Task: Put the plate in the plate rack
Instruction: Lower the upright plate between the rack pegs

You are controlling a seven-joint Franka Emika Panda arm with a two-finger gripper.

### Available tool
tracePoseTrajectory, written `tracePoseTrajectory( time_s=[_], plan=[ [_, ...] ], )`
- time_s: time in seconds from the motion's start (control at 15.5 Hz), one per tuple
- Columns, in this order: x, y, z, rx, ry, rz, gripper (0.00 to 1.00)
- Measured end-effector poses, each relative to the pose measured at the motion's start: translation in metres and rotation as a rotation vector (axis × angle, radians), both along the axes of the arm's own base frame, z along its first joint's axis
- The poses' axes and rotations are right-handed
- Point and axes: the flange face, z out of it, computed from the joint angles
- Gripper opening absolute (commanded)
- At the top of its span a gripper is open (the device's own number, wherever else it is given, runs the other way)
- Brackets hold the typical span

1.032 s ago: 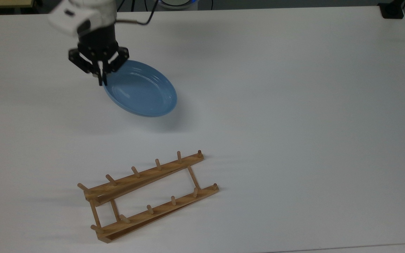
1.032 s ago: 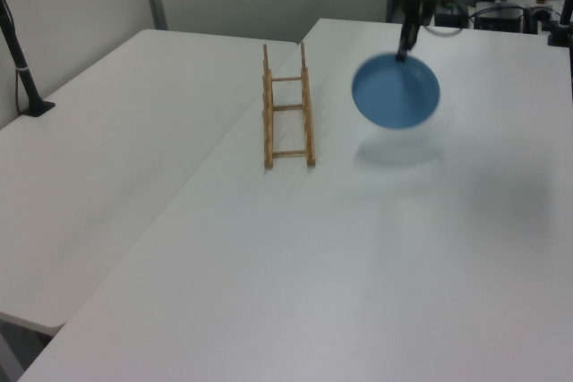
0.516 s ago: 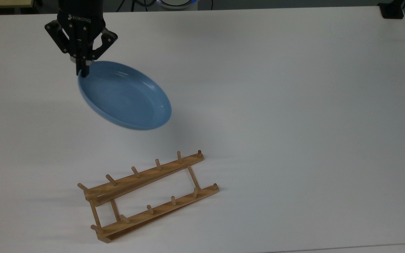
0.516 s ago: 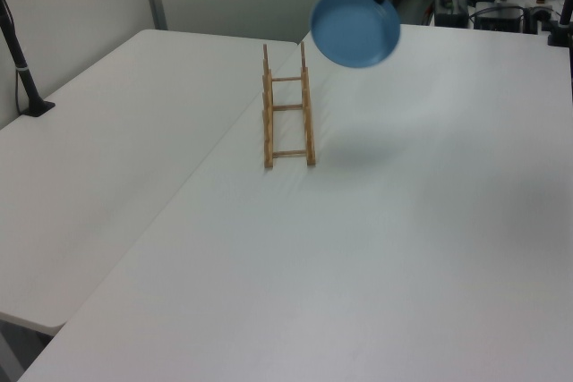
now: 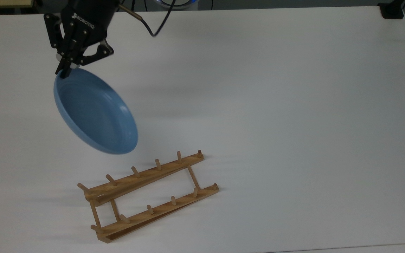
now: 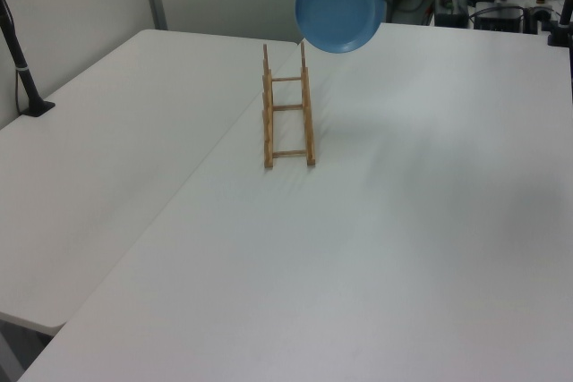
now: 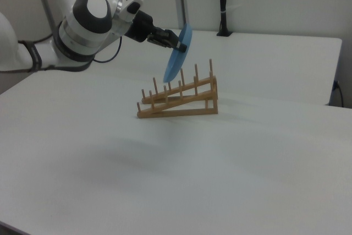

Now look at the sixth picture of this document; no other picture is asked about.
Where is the blue round plate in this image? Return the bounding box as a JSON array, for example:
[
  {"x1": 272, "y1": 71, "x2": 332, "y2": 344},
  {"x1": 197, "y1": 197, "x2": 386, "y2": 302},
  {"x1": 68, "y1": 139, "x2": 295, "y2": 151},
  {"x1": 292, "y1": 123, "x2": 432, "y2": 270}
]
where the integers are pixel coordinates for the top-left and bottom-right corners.
[{"x1": 294, "y1": 0, "x2": 386, "y2": 54}]

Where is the wooden plate rack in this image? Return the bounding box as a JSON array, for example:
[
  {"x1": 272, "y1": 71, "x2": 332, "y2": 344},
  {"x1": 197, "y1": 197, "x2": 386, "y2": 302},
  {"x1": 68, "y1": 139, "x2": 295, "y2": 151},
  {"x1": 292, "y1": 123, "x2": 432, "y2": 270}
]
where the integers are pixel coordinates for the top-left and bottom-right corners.
[{"x1": 261, "y1": 41, "x2": 317, "y2": 171}]

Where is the black power supply box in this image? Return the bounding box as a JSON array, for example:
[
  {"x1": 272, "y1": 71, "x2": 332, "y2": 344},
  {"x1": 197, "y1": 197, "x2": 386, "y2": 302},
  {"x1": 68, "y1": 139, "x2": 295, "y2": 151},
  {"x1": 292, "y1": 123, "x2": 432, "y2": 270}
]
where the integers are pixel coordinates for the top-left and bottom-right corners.
[{"x1": 434, "y1": 0, "x2": 470, "y2": 29}]

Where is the black electronics box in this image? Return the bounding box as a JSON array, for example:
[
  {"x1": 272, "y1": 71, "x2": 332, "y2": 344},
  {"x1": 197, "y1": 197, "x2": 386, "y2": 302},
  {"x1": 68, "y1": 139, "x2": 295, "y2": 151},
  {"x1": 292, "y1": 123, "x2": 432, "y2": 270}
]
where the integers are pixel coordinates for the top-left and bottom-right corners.
[{"x1": 474, "y1": 4, "x2": 526, "y2": 33}]

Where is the black clamp stand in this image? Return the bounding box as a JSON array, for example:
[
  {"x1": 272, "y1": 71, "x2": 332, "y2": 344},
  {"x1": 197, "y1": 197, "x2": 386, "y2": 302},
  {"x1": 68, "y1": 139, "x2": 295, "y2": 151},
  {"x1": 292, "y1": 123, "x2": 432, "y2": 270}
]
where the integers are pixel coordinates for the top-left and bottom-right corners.
[{"x1": 545, "y1": 0, "x2": 573, "y2": 48}]

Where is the black camera stand pole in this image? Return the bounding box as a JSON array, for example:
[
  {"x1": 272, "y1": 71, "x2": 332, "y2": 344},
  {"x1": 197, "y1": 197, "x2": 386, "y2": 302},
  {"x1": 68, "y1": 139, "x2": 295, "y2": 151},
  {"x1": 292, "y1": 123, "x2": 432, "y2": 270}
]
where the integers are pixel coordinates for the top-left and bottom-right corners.
[{"x1": 0, "y1": 0, "x2": 56, "y2": 118}]

